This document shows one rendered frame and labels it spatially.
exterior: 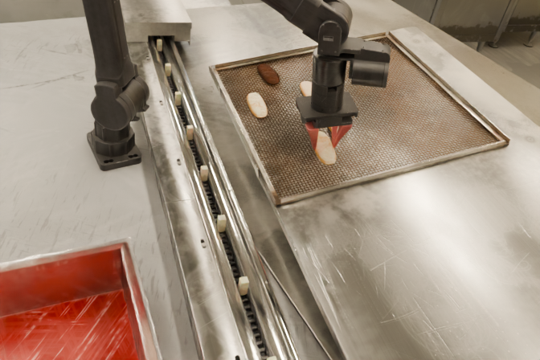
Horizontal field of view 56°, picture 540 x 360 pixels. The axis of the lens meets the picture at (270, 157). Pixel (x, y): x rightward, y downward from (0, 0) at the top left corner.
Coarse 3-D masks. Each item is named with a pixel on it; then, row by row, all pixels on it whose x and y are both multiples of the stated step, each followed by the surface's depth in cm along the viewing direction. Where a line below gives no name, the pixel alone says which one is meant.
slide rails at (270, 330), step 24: (168, 48) 141; (168, 96) 121; (192, 120) 115; (192, 168) 102; (216, 192) 97; (216, 240) 88; (240, 240) 88; (240, 264) 84; (240, 312) 77; (264, 312) 77
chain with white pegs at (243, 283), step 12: (156, 36) 148; (168, 72) 131; (180, 96) 120; (180, 108) 120; (192, 132) 110; (192, 144) 110; (204, 168) 99; (204, 180) 101; (216, 216) 94; (228, 240) 89; (228, 252) 87; (240, 276) 83; (240, 288) 79; (252, 312) 78; (264, 348) 74
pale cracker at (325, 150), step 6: (318, 132) 100; (318, 138) 98; (324, 138) 98; (318, 144) 97; (324, 144) 97; (330, 144) 97; (318, 150) 96; (324, 150) 96; (330, 150) 96; (318, 156) 95; (324, 156) 95; (330, 156) 95; (324, 162) 94; (330, 162) 94
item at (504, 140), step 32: (384, 32) 137; (224, 64) 127; (416, 64) 126; (224, 96) 116; (288, 96) 117; (448, 96) 115; (352, 128) 108; (416, 128) 107; (256, 160) 100; (288, 160) 100; (384, 160) 99; (416, 160) 99; (448, 160) 99; (320, 192) 93
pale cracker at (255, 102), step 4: (252, 92) 117; (248, 96) 116; (252, 96) 116; (256, 96) 116; (260, 96) 116; (248, 100) 115; (252, 100) 114; (256, 100) 114; (260, 100) 114; (248, 104) 114; (252, 104) 113; (256, 104) 113; (260, 104) 113; (264, 104) 113; (252, 108) 112; (256, 108) 112; (260, 108) 112; (264, 108) 112; (252, 112) 112; (256, 112) 111; (260, 112) 111; (264, 112) 111; (256, 116) 111; (260, 116) 111; (264, 116) 111
